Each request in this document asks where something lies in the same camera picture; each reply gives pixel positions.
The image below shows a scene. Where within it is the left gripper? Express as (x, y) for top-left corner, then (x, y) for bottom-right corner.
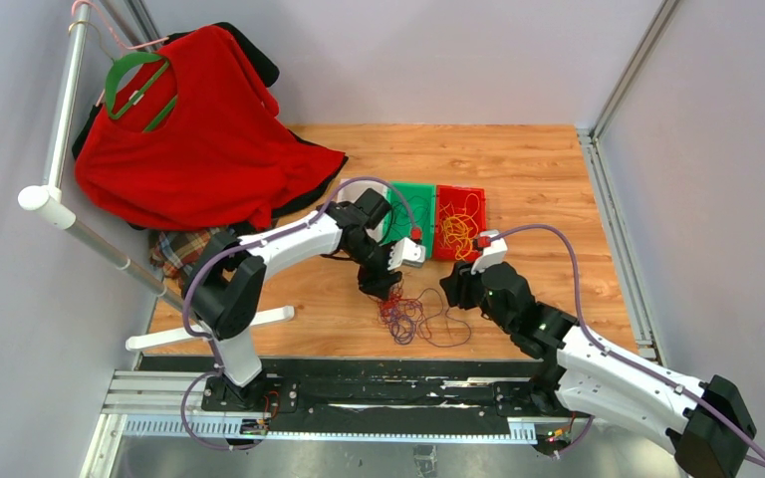
(345, 237), (404, 302)

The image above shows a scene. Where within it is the red cable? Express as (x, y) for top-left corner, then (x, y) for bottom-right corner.
(372, 283), (423, 328)

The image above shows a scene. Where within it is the yellow cable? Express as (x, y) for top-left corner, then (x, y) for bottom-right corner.
(438, 192), (484, 263)

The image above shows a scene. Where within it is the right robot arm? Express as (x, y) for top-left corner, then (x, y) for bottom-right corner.
(439, 262), (757, 477)

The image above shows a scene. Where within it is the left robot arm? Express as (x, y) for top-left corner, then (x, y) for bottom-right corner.
(183, 189), (402, 413)

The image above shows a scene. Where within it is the red plastic bin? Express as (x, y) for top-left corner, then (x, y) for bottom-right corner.
(432, 184), (487, 261)

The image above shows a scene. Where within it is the green plastic bin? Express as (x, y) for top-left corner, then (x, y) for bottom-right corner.
(382, 181), (436, 259)

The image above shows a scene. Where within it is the plaid shirt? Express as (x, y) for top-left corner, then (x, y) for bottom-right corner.
(148, 227), (228, 285)

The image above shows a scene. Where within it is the red t-shirt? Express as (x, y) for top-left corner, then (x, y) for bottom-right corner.
(73, 25), (350, 232)

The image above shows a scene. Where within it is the green clothes hanger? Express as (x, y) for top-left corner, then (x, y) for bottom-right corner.
(103, 52), (178, 132)

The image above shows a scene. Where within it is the white clothes rack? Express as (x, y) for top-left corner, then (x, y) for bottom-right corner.
(16, 3), (296, 353)

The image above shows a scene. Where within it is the pink clothes hanger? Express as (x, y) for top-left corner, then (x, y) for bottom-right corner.
(62, 1), (167, 106)

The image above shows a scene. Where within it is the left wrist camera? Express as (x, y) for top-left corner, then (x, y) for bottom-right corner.
(387, 237), (426, 271)

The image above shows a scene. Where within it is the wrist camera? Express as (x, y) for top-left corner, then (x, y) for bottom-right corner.
(471, 229), (508, 275)
(387, 237), (426, 271)

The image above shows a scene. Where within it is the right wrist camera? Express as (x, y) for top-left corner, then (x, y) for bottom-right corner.
(471, 229), (508, 275)

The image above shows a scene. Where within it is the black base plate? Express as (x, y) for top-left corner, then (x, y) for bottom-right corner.
(136, 356), (589, 436)

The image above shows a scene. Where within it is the aluminium frame rail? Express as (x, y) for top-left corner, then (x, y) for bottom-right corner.
(577, 0), (681, 367)

